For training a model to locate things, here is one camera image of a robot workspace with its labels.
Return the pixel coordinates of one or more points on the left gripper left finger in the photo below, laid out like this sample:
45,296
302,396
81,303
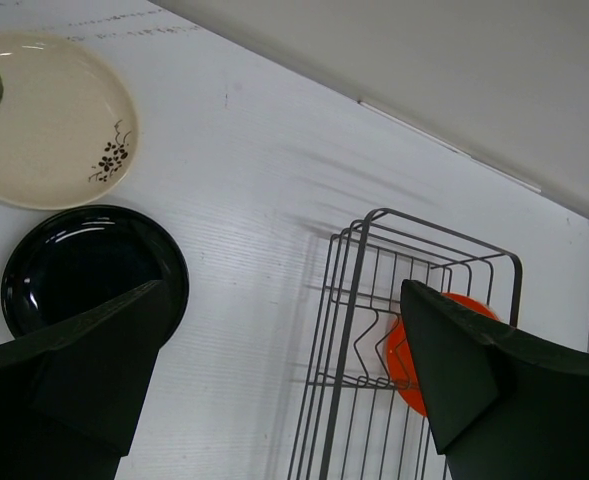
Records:
71,394

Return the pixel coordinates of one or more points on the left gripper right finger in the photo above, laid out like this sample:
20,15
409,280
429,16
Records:
501,403

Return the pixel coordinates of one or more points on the orange plate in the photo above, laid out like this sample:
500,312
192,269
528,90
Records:
401,360

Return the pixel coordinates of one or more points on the cream plate with flowers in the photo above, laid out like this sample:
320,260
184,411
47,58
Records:
69,128

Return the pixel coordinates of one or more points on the black plate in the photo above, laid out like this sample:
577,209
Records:
83,257

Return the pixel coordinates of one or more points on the grey wire dish rack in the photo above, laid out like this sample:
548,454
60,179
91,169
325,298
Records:
355,421

